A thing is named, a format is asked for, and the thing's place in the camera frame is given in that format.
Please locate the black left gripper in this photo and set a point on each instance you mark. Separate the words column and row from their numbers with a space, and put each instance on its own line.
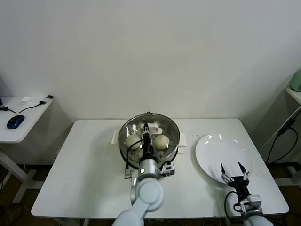
column 147, row 147

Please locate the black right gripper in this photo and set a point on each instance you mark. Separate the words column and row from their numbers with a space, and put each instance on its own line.
column 240, row 184

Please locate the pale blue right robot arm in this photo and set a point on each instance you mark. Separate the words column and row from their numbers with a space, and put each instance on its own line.
column 256, row 220

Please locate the stainless steel steamer basket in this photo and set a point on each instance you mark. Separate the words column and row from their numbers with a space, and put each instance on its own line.
column 114, row 139

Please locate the white round plate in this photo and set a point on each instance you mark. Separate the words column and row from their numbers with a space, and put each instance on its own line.
column 216, row 153

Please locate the white side shelf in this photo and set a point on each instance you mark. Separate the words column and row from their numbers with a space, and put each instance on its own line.
column 295, row 95

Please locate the pale green appliance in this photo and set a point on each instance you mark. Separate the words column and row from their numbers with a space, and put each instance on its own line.
column 296, row 81

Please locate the small white crumpled object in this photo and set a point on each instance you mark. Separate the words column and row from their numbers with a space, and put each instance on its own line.
column 27, row 100

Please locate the blue computer mouse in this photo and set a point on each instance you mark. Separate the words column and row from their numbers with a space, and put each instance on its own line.
column 15, row 122

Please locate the white side table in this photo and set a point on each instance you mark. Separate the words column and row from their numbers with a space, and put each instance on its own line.
column 14, row 135

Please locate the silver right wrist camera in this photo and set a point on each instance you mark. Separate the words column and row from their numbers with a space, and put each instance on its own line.
column 252, row 201

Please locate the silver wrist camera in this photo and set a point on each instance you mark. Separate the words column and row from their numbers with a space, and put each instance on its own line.
column 252, row 201
column 169, row 169

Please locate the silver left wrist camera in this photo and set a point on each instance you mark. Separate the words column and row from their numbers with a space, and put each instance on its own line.
column 169, row 169

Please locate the white desk leg frame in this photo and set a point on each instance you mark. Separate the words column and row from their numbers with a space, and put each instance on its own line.
column 295, row 175

